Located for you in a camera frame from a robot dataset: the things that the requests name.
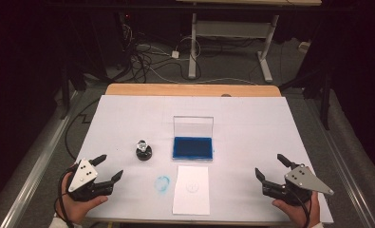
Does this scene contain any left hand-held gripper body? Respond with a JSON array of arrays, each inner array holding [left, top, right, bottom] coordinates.
[[66, 158, 115, 202]]

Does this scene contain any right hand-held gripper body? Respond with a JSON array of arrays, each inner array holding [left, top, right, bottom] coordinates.
[[261, 163, 335, 206]]

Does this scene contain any black round stamp cap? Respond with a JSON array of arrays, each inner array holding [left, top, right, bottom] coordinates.
[[135, 149, 153, 162]]

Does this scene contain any black stamp with clear knob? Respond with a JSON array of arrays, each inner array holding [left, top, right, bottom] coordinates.
[[136, 140, 152, 156]]

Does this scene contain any white paper sheet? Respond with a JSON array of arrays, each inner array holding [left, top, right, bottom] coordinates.
[[172, 165, 211, 217]]

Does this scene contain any blue ink pad clear lid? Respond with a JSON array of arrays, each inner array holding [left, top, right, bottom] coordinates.
[[172, 115, 215, 162]]

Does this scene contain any person's right hand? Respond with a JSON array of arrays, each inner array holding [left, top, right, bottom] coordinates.
[[272, 191, 322, 228]]

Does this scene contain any person's left hand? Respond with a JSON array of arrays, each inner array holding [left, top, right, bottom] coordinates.
[[55, 172, 109, 226]]

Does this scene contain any large white table cover sheet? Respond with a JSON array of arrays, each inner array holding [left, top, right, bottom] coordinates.
[[54, 94, 335, 224]]

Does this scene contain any black metal stand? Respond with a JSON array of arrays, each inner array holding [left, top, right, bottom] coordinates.
[[59, 60, 88, 121], [279, 61, 334, 131]]

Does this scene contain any white power strip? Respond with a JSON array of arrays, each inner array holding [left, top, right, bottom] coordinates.
[[297, 41, 311, 54]]

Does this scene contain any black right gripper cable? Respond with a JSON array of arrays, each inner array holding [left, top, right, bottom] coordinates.
[[288, 188, 312, 228]]

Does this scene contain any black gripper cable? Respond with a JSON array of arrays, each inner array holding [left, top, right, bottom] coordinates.
[[288, 188, 312, 228], [57, 164, 79, 228]]

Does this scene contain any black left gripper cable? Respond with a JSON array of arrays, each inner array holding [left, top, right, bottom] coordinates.
[[57, 164, 79, 228]]

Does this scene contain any black floor cable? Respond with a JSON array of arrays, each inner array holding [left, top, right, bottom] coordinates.
[[64, 98, 102, 161]]

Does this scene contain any aluminium rail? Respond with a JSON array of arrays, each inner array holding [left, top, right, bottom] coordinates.
[[0, 90, 84, 228], [303, 94, 375, 228]]

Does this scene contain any tangle of black cables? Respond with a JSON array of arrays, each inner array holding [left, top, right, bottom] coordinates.
[[117, 23, 202, 84]]

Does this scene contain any long white floor cable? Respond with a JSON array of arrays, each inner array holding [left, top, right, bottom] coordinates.
[[148, 65, 259, 86]]

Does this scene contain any white desk frame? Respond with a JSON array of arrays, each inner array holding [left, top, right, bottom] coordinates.
[[175, 0, 323, 84]]

